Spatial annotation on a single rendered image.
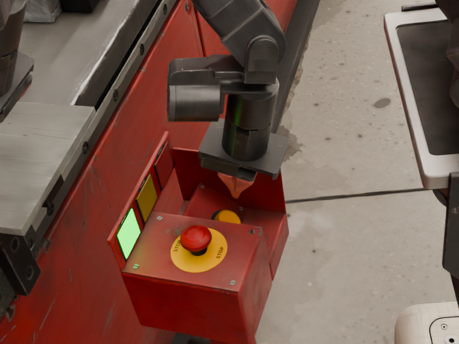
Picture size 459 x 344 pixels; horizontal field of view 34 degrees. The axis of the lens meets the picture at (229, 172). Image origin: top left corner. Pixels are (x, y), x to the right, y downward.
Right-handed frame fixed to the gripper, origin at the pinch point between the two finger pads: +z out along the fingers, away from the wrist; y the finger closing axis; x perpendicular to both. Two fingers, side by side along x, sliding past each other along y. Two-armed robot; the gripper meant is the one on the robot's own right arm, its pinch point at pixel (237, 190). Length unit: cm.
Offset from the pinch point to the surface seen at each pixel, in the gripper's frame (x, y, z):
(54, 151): 17.0, 16.6, -18.5
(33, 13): -22.7, 41.0, -0.3
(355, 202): -71, -20, 77
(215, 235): 7.9, 0.5, 0.2
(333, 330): -30, -22, 76
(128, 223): 11.4, 10.9, -1.7
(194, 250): 12.4, 2.0, -1.8
